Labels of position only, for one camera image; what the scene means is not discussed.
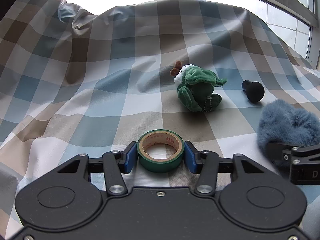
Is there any blue-grey furry plush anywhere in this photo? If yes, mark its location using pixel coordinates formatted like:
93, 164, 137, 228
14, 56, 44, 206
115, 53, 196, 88
257, 99, 319, 168

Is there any checkered blue brown cloth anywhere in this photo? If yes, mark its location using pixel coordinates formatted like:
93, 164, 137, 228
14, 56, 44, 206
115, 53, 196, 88
1, 0, 319, 238

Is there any green plush toy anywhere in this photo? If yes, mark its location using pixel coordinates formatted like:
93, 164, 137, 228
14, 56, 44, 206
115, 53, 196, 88
170, 61, 227, 112

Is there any green tape roll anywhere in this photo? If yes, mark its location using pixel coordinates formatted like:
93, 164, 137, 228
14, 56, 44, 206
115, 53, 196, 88
137, 129, 184, 173

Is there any black mushroom knob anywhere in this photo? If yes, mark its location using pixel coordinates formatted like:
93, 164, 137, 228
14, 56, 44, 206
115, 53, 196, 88
241, 80, 265, 103

